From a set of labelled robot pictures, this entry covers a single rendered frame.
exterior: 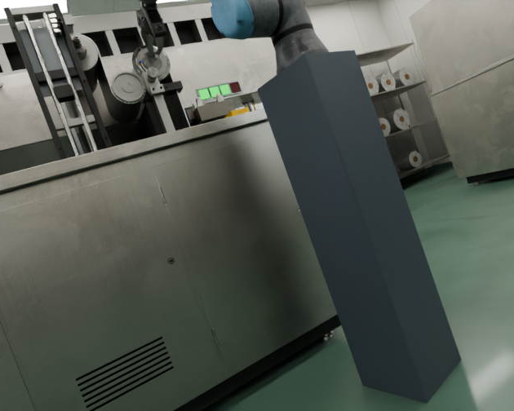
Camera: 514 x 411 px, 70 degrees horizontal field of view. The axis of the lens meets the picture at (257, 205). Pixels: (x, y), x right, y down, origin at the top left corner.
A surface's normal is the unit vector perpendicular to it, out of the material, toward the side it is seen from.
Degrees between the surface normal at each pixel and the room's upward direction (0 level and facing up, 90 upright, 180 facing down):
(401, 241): 90
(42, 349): 90
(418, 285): 90
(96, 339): 90
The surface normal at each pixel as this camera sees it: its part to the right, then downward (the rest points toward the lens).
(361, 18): 0.40, -0.11
